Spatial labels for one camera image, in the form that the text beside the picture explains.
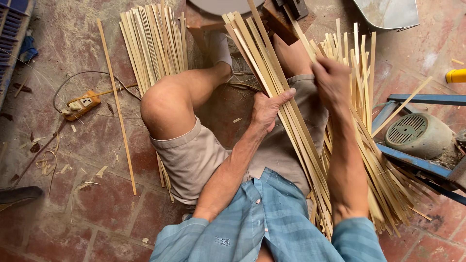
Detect person's left hand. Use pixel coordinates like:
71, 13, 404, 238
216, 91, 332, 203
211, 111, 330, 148
251, 88, 297, 135

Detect person's right hand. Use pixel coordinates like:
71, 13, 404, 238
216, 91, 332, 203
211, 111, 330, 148
312, 57, 352, 114

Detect long thin bamboo strip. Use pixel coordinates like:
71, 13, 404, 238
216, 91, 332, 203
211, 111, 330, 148
247, 0, 318, 63

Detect bundle of bamboo strips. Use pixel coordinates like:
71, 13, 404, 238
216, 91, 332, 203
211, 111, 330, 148
222, 10, 333, 241

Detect person's right leg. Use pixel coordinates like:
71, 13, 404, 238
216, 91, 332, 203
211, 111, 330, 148
273, 34, 314, 78

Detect person's leg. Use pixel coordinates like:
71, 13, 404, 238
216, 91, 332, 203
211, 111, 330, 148
140, 61, 234, 141
273, 34, 314, 78

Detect black metal tool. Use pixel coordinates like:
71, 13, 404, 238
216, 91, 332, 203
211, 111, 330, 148
275, 0, 309, 21

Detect grey metal sheet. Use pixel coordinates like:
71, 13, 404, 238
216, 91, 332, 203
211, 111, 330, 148
351, 0, 420, 32

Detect short single bamboo slat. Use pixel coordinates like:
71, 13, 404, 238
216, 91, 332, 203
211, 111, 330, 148
371, 76, 434, 138

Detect white sock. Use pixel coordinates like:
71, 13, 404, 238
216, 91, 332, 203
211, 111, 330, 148
209, 31, 234, 70

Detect loose heap of bamboo strips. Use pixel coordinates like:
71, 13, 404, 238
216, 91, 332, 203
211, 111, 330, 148
308, 18, 439, 239

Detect grey electric motor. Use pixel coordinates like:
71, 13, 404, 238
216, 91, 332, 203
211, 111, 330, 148
384, 112, 454, 159

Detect white round disc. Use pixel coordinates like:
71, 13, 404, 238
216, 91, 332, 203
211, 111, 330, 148
188, 0, 266, 16

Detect yellow plastic object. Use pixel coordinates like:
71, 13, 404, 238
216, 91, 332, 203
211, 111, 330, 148
446, 68, 466, 84

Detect person's left leg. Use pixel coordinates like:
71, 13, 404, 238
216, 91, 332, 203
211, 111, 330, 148
140, 61, 234, 141

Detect person's beige shorts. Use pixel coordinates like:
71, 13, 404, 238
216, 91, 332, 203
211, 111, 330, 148
149, 74, 330, 212

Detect neat pile of bamboo strips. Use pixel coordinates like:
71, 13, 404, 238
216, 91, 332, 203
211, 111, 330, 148
119, 0, 190, 203

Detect person's blue checked shirt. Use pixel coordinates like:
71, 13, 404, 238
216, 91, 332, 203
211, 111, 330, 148
149, 167, 389, 262

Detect long single bamboo slat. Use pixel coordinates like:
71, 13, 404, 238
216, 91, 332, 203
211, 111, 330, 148
96, 18, 137, 196

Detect orange power strip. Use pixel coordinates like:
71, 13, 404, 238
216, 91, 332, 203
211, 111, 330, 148
61, 90, 102, 122

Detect scattered bamboo shavings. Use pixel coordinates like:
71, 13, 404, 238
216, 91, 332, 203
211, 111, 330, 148
18, 124, 110, 197

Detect blue cloth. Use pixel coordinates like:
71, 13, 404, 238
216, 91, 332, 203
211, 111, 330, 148
18, 35, 39, 63

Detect blue plastic crate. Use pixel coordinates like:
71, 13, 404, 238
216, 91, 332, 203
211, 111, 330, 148
0, 0, 37, 108

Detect black sandal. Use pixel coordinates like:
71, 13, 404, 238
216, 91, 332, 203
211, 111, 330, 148
0, 186, 44, 206

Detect blue metal frame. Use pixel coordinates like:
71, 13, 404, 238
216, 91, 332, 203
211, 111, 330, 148
371, 93, 466, 206

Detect orange power cable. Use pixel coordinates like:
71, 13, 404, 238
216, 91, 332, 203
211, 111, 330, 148
67, 83, 139, 105

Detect grey power cable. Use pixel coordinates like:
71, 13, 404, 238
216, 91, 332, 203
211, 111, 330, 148
53, 71, 142, 113

